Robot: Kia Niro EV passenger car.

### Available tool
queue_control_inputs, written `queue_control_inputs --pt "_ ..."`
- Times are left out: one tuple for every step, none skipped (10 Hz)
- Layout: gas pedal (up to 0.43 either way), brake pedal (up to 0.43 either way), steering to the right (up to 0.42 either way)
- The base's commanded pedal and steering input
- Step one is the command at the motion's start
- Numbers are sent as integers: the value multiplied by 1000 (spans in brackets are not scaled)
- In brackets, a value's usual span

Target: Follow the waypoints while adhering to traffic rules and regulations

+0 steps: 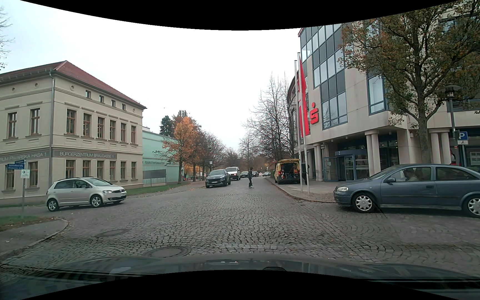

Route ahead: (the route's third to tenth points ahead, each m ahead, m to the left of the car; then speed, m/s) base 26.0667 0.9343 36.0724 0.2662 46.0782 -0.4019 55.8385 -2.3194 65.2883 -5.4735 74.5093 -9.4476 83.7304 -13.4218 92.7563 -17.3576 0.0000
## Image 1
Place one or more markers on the white van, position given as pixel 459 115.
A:
pixel 233 172

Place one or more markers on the distant parked cars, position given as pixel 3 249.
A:
pixel 256 173

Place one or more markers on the person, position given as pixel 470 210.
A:
pixel 250 177

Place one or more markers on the triangular road sign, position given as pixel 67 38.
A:
pixel 273 161

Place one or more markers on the dark grey car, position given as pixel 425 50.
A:
pixel 218 178

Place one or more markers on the bare trees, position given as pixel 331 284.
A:
pixel 271 125

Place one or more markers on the row of autumn trees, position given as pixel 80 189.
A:
pixel 190 146

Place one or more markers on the yellow van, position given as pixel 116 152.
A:
pixel 287 170

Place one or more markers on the grey cobblestone road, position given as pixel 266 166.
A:
pixel 240 212

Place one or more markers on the red flags on poles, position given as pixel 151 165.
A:
pixel 303 104

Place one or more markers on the paved pavement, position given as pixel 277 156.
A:
pixel 311 189

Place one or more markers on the light green building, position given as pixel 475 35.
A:
pixel 156 160

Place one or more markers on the grass strip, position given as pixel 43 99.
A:
pixel 152 189

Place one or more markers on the modern beige office building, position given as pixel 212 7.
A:
pixel 348 116

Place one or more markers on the car's own bonnet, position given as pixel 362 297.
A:
pixel 240 266

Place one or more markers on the silver hatchback car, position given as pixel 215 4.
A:
pixel 82 191

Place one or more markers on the beige building with red roof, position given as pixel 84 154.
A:
pixel 56 125

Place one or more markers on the grey-blue saloon car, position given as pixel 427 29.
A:
pixel 423 187

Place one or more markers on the large tree with brown leaves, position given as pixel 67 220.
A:
pixel 423 83

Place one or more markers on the grey pavement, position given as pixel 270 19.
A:
pixel 19 237

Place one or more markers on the grass verge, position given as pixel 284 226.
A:
pixel 11 221

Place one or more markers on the lamp post with parking sign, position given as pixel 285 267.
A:
pixel 453 125

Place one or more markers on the blue street name sign post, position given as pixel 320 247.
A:
pixel 23 179

